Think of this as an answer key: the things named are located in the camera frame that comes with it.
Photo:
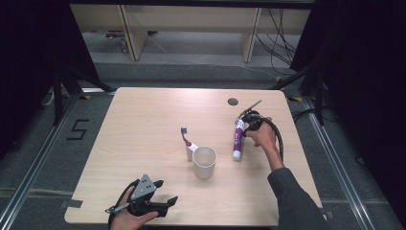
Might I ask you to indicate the yellow floor tape piece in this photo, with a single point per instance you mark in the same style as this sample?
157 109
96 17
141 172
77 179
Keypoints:
296 99
85 97

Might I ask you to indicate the beige wooden desk frame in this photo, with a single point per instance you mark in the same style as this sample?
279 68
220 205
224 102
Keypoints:
191 19

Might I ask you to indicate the aluminium floor rail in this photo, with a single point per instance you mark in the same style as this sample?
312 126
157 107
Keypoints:
338 166
35 166

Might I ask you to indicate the pink toothbrush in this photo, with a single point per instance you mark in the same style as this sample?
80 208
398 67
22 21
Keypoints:
185 135

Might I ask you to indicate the round grey table grommet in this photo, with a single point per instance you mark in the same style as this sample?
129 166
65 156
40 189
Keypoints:
233 102

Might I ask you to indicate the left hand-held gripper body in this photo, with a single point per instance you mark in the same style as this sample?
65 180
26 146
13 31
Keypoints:
143 191

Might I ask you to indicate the black metal stand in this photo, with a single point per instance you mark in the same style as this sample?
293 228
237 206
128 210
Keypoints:
319 96
58 96

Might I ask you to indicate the black curtain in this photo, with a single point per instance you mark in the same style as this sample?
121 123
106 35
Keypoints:
32 64
367 80

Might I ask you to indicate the white cup with side holder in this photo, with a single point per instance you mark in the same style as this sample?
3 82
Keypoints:
204 166

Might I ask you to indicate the person's left hand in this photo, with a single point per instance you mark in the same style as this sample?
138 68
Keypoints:
127 222

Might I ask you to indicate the grey tape strip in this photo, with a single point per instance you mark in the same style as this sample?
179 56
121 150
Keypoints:
72 203

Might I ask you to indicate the person's right hand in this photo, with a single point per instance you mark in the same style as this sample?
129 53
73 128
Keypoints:
265 135

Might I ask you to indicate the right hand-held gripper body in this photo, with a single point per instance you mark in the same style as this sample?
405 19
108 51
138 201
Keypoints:
253 119

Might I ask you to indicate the white and purple toothpaste tube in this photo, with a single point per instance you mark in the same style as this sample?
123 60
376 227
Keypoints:
238 143

